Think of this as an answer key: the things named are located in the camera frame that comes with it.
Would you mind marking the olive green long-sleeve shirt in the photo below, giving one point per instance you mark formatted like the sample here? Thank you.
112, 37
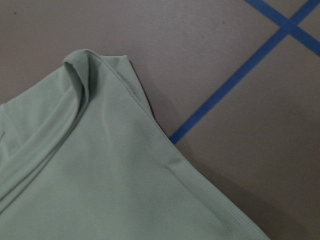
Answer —
82, 158

